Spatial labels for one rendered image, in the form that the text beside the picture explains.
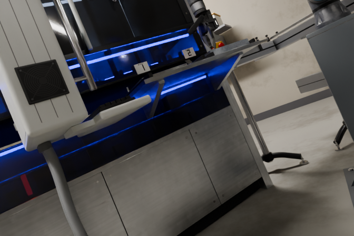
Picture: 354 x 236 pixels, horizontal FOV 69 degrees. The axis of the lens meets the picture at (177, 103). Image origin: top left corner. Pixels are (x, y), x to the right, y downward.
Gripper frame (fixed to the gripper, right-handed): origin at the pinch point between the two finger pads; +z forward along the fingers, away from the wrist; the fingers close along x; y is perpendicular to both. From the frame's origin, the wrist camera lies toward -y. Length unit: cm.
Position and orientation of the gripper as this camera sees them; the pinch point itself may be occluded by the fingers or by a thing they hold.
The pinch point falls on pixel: (212, 47)
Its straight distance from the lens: 138.8
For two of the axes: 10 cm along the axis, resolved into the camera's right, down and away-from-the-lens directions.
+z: 4.0, 9.2, -0.3
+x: -4.0, 2.0, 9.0
